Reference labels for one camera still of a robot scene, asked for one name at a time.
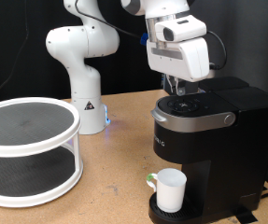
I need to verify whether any black tape strip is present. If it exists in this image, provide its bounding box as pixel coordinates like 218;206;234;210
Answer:
233;206;259;224

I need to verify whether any white mug with green tape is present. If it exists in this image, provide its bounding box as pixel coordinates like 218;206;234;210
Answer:
146;167;188;214

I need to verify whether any white two-tier turntable shelf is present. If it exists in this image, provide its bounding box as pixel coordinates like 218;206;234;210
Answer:
0;96;86;209

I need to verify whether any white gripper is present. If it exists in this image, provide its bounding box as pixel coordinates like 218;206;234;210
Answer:
146;36;211;96

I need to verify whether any black backdrop curtain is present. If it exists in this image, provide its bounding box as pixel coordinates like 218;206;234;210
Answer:
0;0;166;102

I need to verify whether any dark grey partition panel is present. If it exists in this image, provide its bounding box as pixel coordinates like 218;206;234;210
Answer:
162;0;268;200

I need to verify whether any black Keurig coffee machine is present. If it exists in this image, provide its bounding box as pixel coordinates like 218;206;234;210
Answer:
148;76;268;224

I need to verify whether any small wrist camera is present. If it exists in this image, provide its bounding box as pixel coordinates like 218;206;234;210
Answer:
207;61;219;79

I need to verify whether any black camera cable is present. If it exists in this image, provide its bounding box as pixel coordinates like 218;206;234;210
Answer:
0;0;228;105

